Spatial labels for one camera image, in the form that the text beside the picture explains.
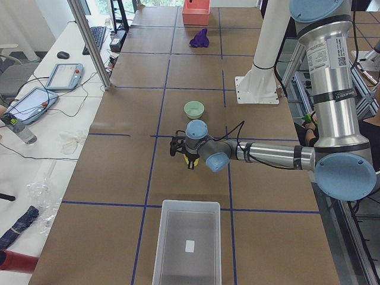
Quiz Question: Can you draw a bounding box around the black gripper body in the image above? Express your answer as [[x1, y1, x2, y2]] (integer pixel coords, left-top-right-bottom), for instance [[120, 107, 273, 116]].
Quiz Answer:
[[186, 153, 200, 163]]

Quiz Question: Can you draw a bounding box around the yellow plastic cup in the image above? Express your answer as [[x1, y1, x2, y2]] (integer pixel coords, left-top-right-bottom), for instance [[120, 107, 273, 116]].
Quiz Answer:
[[183, 154, 200, 167]]

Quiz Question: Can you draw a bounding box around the purple cloth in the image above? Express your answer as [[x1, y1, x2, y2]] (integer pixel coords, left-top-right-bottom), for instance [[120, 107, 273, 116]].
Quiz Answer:
[[189, 28, 210, 48]]

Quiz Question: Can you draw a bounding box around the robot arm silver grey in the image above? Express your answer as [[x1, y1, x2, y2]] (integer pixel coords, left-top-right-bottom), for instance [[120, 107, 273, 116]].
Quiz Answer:
[[170, 1, 379, 201]]

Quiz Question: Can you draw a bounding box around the clear plastic storage box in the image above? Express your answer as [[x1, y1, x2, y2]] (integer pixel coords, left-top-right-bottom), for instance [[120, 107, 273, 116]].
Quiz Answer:
[[152, 199, 222, 284]]

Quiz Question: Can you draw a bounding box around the black power box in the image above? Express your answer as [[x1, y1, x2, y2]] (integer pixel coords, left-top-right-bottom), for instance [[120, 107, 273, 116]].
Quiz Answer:
[[109, 30, 126, 52]]

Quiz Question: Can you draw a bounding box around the mint green bowl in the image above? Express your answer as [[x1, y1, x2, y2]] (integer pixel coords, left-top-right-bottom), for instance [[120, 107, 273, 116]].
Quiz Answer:
[[183, 101, 205, 119]]

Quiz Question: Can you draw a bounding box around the green handheld object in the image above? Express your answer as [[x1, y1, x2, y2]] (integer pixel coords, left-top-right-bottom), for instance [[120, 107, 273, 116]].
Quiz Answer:
[[302, 113, 314, 125]]

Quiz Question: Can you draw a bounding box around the coral pink bin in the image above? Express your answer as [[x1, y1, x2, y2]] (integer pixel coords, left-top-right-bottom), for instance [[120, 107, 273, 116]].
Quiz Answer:
[[182, 0, 210, 26]]

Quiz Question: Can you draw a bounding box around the crumpled clear plastic wrap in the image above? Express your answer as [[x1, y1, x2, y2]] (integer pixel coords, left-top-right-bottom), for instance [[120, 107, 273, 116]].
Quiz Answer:
[[27, 178, 63, 236]]

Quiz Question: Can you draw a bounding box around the far teach pendant tablet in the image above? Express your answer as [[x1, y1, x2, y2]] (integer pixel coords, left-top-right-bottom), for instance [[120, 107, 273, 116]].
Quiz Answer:
[[45, 63, 84, 92]]

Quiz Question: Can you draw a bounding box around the teach pendant tablet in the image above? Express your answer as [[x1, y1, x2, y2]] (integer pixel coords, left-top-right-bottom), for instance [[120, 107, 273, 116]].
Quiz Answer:
[[7, 87, 58, 125], [45, 63, 84, 92]]

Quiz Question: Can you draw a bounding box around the black keyboard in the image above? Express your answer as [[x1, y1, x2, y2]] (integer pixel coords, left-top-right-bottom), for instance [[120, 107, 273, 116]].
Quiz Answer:
[[90, 26, 107, 51]]

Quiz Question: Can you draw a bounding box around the near teach pendant tablet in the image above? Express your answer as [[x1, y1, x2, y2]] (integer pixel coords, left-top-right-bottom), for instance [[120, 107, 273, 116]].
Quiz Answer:
[[7, 87, 58, 125]]

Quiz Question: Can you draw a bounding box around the black computer mouse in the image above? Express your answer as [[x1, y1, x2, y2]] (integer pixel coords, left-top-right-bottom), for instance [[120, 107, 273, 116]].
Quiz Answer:
[[56, 51, 70, 59]]

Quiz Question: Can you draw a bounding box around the folded dark blue umbrella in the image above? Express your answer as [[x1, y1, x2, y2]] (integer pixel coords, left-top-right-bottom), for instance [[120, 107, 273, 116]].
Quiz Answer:
[[1, 205, 39, 249]]

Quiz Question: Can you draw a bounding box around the clear water bottle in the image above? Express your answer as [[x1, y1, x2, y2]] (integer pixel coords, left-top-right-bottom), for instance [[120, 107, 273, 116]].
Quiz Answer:
[[1, 112, 37, 144]]

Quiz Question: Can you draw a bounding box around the grey office chair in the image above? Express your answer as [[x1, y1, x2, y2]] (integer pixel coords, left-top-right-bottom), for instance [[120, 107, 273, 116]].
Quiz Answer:
[[1, 44, 39, 102]]

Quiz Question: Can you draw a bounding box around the red cylinder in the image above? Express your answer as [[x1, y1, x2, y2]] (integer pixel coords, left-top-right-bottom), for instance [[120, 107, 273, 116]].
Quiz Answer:
[[1, 249, 39, 274]]

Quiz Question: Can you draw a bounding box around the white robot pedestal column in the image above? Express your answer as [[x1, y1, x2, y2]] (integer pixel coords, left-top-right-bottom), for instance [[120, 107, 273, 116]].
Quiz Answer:
[[235, 0, 296, 105]]

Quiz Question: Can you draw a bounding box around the aluminium frame post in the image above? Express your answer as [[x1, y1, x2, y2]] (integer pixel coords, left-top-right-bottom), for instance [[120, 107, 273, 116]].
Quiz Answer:
[[67, 0, 112, 90]]

